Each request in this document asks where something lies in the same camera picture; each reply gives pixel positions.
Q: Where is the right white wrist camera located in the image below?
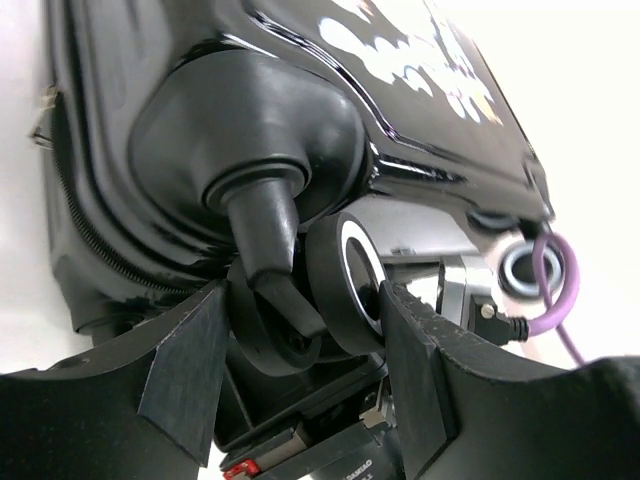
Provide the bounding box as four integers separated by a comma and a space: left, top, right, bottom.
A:
383, 255, 530, 346

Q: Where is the black space-print kids suitcase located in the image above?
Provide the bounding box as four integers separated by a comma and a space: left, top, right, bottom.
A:
32, 1, 554, 374

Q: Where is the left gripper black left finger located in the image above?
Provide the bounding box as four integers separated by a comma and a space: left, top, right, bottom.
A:
1, 281, 229, 479

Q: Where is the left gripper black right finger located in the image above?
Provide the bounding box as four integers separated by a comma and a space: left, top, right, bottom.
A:
379, 282, 639, 479

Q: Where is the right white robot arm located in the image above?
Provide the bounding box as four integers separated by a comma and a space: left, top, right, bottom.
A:
214, 345, 405, 479

